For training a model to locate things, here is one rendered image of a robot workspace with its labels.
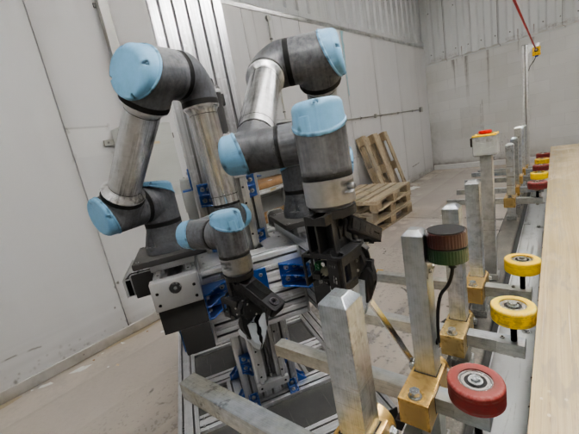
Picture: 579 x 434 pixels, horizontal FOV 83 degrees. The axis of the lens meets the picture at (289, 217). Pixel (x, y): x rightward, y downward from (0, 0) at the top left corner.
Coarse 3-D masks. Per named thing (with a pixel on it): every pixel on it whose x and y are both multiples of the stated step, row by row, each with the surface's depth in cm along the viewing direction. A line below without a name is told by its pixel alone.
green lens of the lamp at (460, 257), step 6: (426, 246) 52; (468, 246) 50; (426, 252) 52; (432, 252) 50; (438, 252) 50; (444, 252) 49; (450, 252) 49; (456, 252) 48; (462, 252) 49; (468, 252) 50; (432, 258) 51; (438, 258) 50; (444, 258) 49; (450, 258) 49; (456, 258) 49; (462, 258) 49; (468, 258) 50; (438, 264) 50; (444, 264) 49; (450, 264) 49; (456, 264) 49
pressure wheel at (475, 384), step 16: (464, 368) 53; (480, 368) 52; (448, 384) 51; (464, 384) 50; (480, 384) 50; (496, 384) 49; (464, 400) 48; (480, 400) 47; (496, 400) 47; (480, 416) 48; (496, 416) 47; (480, 432) 52
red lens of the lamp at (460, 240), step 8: (464, 232) 48; (432, 240) 50; (440, 240) 49; (448, 240) 48; (456, 240) 48; (464, 240) 48; (432, 248) 50; (440, 248) 49; (448, 248) 48; (456, 248) 48
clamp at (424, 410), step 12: (444, 360) 62; (420, 372) 59; (444, 372) 59; (408, 384) 57; (420, 384) 56; (432, 384) 56; (444, 384) 59; (432, 396) 53; (408, 408) 54; (420, 408) 52; (432, 408) 53; (408, 420) 54; (420, 420) 53; (432, 420) 53
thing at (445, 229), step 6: (432, 228) 52; (438, 228) 52; (444, 228) 51; (450, 228) 51; (456, 228) 50; (462, 228) 50; (438, 234) 49; (444, 234) 48; (450, 234) 48; (426, 264) 52; (432, 264) 54; (426, 270) 53; (432, 270) 54; (450, 270) 52; (426, 276) 53; (450, 276) 52; (450, 282) 53; (444, 288) 54; (438, 300) 55; (438, 306) 55; (438, 312) 56; (438, 318) 56; (438, 324) 56; (438, 330) 56; (438, 336) 57; (438, 342) 57
